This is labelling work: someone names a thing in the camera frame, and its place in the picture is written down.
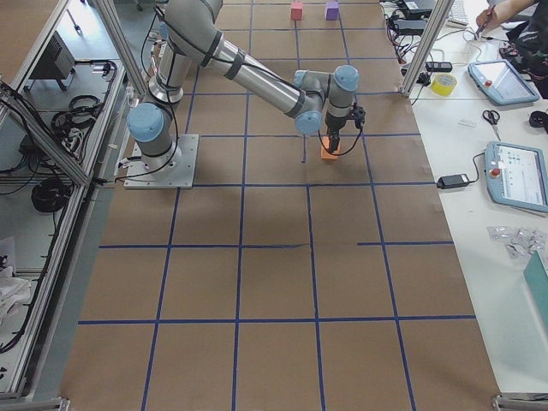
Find far teach pendant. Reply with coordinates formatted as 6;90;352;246
468;60;539;105

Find yellow tape roll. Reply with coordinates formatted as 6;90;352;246
431;73;457;97

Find aluminium frame post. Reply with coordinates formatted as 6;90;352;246
400;0;454;97

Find near teach pendant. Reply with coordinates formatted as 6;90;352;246
485;141;547;213

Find teach pendant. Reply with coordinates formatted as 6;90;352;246
468;60;539;105
485;141;547;213

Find grey control box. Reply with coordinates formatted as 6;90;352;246
30;31;75;91

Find black remote device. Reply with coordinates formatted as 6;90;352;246
425;62;453;73

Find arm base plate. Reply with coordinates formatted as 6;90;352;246
123;134;199;189

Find orange foam cube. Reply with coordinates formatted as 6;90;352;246
320;135;341;161

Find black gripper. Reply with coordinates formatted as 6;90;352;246
325;114;345;153

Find red foam cube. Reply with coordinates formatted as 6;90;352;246
290;1;304;21

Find black power adapter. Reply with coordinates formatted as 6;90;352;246
436;174;471;189

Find person hand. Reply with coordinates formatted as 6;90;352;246
476;8;500;33

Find plastic bags of parts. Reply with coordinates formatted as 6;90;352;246
486;226;547;259

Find teal board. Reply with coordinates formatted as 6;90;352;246
523;251;548;324

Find black handled scissors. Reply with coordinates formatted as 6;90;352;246
482;110;501;141

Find purple foam cube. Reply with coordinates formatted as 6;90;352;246
325;1;339;21

